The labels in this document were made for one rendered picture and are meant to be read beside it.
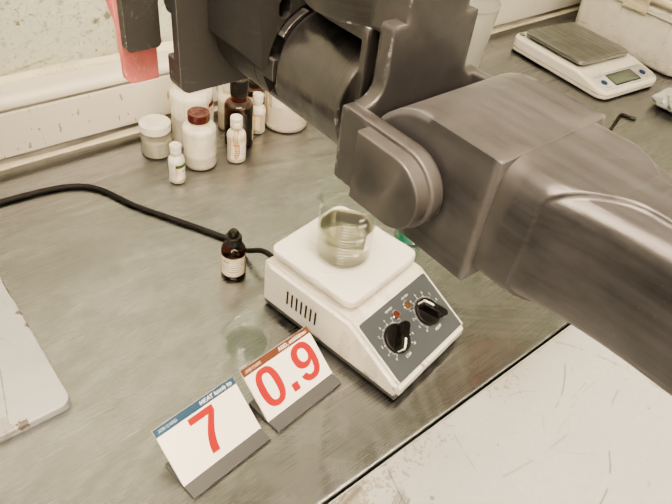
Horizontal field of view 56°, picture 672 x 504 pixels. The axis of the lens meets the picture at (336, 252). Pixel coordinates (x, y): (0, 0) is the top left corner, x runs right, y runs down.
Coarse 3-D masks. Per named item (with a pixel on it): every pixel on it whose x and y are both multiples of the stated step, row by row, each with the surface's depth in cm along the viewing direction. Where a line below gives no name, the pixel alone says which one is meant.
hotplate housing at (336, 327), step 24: (264, 288) 72; (288, 288) 69; (312, 288) 67; (384, 288) 68; (288, 312) 71; (312, 312) 68; (336, 312) 65; (360, 312) 65; (312, 336) 70; (336, 336) 67; (360, 336) 64; (456, 336) 71; (360, 360) 66; (432, 360) 68; (384, 384) 65; (408, 384) 65
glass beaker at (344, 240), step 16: (320, 192) 64; (336, 192) 67; (320, 208) 64; (336, 208) 68; (352, 208) 68; (320, 224) 65; (336, 224) 63; (352, 224) 62; (368, 224) 63; (320, 240) 66; (336, 240) 64; (352, 240) 64; (368, 240) 65; (320, 256) 67; (336, 256) 65; (352, 256) 65; (368, 256) 68
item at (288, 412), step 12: (324, 360) 67; (240, 372) 62; (324, 372) 67; (312, 384) 66; (324, 384) 66; (336, 384) 66; (300, 396) 64; (312, 396) 65; (324, 396) 65; (288, 408) 63; (300, 408) 63; (276, 420) 62; (288, 420) 62
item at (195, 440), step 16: (224, 400) 60; (240, 400) 61; (192, 416) 58; (208, 416) 59; (224, 416) 60; (240, 416) 60; (176, 432) 57; (192, 432) 58; (208, 432) 58; (224, 432) 59; (240, 432) 60; (176, 448) 56; (192, 448) 57; (208, 448) 58; (176, 464) 56; (192, 464) 57
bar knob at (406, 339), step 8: (392, 328) 66; (400, 328) 65; (408, 328) 65; (384, 336) 65; (392, 336) 65; (400, 336) 64; (408, 336) 64; (392, 344) 65; (400, 344) 64; (408, 344) 64; (400, 352) 65
